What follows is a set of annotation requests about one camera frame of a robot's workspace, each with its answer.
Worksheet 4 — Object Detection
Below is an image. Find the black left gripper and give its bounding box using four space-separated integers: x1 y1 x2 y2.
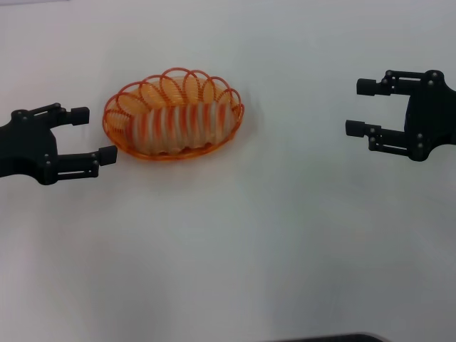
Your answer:
0 103 119 187

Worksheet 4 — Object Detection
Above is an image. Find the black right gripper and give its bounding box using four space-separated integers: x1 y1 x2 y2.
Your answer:
344 68 456 162

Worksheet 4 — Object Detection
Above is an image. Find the orange striped bread loaf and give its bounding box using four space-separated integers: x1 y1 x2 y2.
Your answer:
124 100 238 157

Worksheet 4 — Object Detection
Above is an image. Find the orange plastic wire basket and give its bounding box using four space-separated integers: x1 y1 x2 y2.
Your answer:
102 66 246 164

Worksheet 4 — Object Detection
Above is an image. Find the black robot torso edge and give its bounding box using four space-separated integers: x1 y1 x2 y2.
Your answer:
279 332 385 342

